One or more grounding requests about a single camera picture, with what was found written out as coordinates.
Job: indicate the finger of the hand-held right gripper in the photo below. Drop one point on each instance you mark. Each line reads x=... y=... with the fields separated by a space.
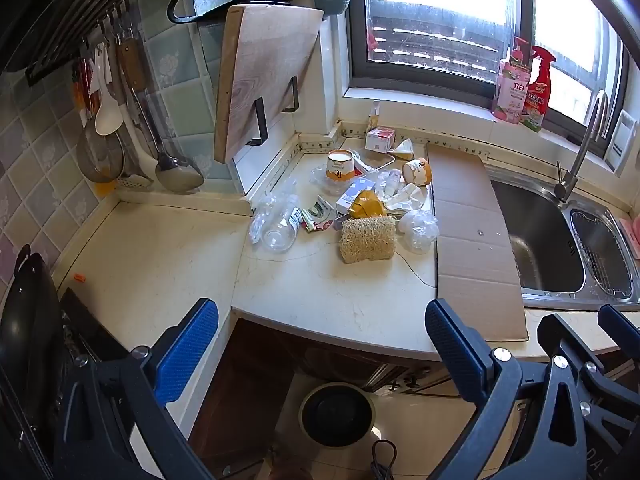
x=565 y=335
x=620 y=325

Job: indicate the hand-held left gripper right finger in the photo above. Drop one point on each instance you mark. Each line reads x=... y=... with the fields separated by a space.
x=452 y=355

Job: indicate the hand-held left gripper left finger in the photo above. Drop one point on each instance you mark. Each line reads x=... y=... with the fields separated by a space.
x=187 y=345

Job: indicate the beige trash bin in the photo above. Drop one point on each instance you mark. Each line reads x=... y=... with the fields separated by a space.
x=337 y=412

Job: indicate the white plastic bag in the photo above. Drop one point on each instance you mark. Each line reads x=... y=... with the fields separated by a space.
x=420 y=230

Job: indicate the yellow packet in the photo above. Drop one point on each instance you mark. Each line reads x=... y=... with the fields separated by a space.
x=367 y=205

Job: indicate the green white wrapper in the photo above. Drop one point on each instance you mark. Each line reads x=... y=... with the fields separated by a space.
x=317 y=212

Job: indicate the pink sponge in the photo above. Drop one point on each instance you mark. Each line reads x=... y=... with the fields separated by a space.
x=631 y=232

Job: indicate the black stove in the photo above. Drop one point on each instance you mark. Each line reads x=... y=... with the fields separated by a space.
x=85 y=325

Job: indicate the stainless steel sink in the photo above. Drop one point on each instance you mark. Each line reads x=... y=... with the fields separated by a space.
x=540 y=230

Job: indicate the brown cardboard sheet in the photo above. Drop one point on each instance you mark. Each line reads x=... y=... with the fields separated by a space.
x=470 y=220

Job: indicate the loofah sponge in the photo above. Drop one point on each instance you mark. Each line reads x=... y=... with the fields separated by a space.
x=367 y=240

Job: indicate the large clear plastic bottle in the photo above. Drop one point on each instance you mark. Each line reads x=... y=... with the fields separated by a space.
x=280 y=230

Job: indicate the black wok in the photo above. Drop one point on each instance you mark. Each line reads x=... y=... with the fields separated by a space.
x=30 y=320

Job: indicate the crumpled white paper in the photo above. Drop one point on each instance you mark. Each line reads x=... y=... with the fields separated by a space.
x=407 y=197

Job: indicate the white slotted spatula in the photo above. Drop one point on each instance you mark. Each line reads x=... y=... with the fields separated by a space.
x=140 y=170

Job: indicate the small clear plastic bottle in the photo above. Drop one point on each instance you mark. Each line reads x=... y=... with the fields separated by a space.
x=389 y=182

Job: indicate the metal faucet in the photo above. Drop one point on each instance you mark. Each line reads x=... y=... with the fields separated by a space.
x=582 y=145

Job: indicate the crushed orange white paper cup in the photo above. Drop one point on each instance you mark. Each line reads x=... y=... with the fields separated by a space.
x=416 y=172

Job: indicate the white purple box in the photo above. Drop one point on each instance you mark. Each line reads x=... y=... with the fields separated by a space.
x=352 y=195

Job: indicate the white yellow carton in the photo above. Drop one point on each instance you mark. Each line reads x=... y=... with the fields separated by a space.
x=402 y=150

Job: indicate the clear plastic bag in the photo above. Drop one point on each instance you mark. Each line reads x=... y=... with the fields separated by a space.
x=322 y=180

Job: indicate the red white carton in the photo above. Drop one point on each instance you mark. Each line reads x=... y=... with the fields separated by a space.
x=379 y=140

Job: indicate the black cutting board holder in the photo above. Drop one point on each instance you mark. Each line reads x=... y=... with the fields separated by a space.
x=261 y=120

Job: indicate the red spray bottle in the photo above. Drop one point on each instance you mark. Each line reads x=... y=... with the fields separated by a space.
x=539 y=95

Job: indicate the white rice paddle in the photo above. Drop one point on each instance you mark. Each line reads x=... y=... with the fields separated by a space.
x=107 y=115

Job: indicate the yellow sachet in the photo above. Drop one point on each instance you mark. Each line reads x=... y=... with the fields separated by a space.
x=374 y=117

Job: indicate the pink detergent bottle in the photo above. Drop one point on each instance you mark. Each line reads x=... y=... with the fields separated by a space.
x=510 y=90

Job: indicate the wooden cutting board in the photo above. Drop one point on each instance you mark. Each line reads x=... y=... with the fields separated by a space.
x=265 y=75

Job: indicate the white wall outlet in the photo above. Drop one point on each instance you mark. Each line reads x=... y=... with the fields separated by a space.
x=622 y=145

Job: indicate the wall utensil rack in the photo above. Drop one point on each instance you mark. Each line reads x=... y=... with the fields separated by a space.
x=65 y=45

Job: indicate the dark window frame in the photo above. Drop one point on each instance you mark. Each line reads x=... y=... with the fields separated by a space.
x=360 y=35

